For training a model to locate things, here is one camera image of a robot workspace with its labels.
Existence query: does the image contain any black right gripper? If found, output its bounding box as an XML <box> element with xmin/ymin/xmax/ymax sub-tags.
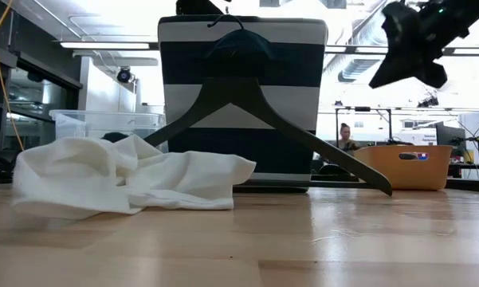
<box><xmin>368</xmin><ymin>2</ymin><xmax>450</xmax><ymax>89</ymax></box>

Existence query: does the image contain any black cloth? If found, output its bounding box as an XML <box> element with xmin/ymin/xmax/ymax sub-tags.
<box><xmin>175</xmin><ymin>0</ymin><xmax>225</xmax><ymax>17</ymax></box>

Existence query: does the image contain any black computer monitor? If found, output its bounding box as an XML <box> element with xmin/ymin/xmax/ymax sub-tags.
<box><xmin>435</xmin><ymin>122</ymin><xmax>467</xmax><ymax>147</ymax></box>

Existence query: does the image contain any person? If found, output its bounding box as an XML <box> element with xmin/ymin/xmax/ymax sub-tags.
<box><xmin>337</xmin><ymin>122</ymin><xmax>360</xmax><ymax>153</ymax></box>

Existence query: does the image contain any orange plastic bin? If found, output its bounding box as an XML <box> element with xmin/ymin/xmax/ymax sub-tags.
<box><xmin>352</xmin><ymin>144</ymin><xmax>454</xmax><ymax>191</ymax></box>

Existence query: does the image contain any navy white striped fabric basket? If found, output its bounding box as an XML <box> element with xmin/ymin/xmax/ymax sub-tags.
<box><xmin>158</xmin><ymin>14</ymin><xmax>329</xmax><ymax>188</ymax></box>

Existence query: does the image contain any black wooden clothes hanger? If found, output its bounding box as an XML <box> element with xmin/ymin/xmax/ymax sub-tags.
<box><xmin>143</xmin><ymin>14</ymin><xmax>394</xmax><ymax>197</ymax></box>

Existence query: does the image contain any dark grey crumpled cloth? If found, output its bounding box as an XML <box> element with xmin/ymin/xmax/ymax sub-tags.
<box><xmin>101</xmin><ymin>131</ymin><xmax>131</xmax><ymax>144</ymax></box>

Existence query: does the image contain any ceiling light strip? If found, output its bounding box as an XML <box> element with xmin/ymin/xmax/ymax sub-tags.
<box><xmin>59</xmin><ymin>41</ymin><xmax>151</xmax><ymax>50</ymax></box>

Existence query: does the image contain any clear plastic storage bin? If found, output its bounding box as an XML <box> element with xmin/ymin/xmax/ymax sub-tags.
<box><xmin>49</xmin><ymin>109</ymin><xmax>167</xmax><ymax>152</ymax></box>

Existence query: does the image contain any plain white cloth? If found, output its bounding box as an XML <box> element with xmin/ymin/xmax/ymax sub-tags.
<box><xmin>11</xmin><ymin>134</ymin><xmax>257</xmax><ymax>220</ymax></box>

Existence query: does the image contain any black background desk frame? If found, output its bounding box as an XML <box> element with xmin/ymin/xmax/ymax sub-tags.
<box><xmin>333</xmin><ymin>106</ymin><xmax>394</xmax><ymax>149</ymax></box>

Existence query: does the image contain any black ceiling camera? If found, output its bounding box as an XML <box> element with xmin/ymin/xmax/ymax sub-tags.
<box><xmin>116</xmin><ymin>67</ymin><xmax>133</xmax><ymax>85</ymax></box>

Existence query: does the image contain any yellow cable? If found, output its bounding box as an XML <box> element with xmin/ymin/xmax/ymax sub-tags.
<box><xmin>0</xmin><ymin>0</ymin><xmax>25</xmax><ymax>151</ymax></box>

